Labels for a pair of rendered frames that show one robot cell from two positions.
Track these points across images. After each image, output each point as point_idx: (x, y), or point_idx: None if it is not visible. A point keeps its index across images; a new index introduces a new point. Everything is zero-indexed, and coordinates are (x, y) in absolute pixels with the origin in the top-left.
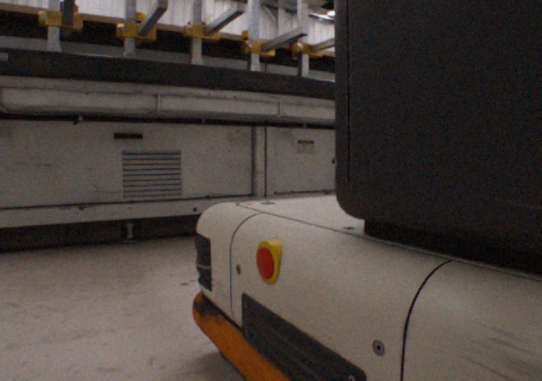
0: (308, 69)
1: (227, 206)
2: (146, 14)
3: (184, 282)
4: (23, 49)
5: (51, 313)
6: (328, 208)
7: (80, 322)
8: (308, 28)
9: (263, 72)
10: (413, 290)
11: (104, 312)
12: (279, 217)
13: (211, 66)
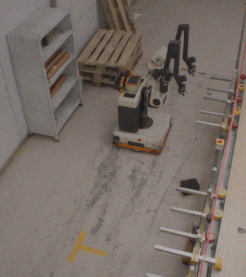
0: (221, 132)
1: (165, 113)
2: (218, 88)
3: (196, 138)
4: (231, 83)
5: (194, 121)
6: (155, 117)
7: (188, 123)
8: (199, 111)
9: (222, 121)
10: None
11: (190, 126)
12: (155, 112)
13: (225, 110)
